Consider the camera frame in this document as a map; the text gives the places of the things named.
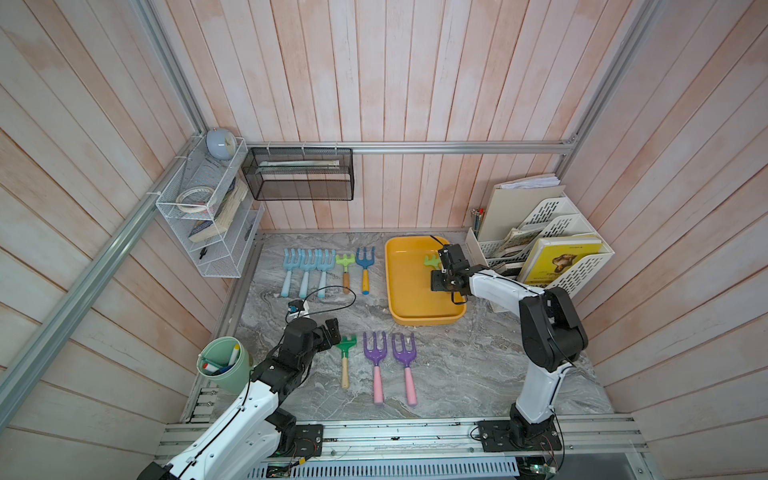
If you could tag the white desk file organizer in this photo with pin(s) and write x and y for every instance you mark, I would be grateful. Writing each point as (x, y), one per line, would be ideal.
(553, 217)

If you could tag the white wire wall shelf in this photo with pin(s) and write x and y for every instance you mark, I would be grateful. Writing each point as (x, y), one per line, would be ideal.
(223, 256)

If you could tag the yellow picture book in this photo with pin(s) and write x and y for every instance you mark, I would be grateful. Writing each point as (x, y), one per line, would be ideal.
(550, 257)

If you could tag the light blue hand rake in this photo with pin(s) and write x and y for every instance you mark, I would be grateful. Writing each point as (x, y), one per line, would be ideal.
(309, 260)
(291, 262)
(326, 262)

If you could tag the lime rake wooden handle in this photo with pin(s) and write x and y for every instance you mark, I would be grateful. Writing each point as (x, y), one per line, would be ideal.
(345, 261)

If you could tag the white tape roll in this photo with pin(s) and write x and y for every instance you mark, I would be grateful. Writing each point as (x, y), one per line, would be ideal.
(194, 200)

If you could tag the grey round clock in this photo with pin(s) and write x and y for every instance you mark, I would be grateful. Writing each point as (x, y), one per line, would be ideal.
(221, 144)

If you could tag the beige folder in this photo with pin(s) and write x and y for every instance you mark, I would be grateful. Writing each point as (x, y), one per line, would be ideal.
(508, 208)

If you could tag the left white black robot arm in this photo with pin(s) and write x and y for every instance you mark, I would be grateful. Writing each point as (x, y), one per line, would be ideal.
(254, 426)

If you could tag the green hand rake wooden handle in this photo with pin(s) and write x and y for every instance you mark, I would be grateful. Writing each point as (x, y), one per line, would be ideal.
(433, 261)

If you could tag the yellow plastic storage box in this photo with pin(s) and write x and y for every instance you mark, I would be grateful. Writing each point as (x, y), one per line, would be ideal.
(410, 300)

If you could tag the purple hand rake pink handle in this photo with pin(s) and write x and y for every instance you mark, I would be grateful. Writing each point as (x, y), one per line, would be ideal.
(404, 351)

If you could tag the dark green hand rake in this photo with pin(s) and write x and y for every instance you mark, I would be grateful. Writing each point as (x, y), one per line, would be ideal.
(345, 345)

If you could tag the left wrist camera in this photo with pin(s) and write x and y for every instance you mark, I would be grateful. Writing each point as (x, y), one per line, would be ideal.
(296, 309)

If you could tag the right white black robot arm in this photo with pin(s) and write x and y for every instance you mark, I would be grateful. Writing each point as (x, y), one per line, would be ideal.
(552, 335)

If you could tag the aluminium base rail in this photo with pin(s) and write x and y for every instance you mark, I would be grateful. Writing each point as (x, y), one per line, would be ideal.
(579, 447)

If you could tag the green plastic cup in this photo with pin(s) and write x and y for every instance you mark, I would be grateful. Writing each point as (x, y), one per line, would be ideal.
(226, 362)

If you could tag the blue hand rake yellow handle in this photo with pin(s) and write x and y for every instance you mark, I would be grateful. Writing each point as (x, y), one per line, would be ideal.
(365, 258)

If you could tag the black mesh wall basket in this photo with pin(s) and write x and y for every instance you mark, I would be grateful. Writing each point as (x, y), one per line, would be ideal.
(300, 173)

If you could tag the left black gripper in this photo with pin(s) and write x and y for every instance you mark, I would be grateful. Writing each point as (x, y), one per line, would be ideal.
(326, 342)

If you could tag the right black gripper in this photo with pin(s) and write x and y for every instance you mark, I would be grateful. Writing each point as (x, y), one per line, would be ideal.
(434, 280)

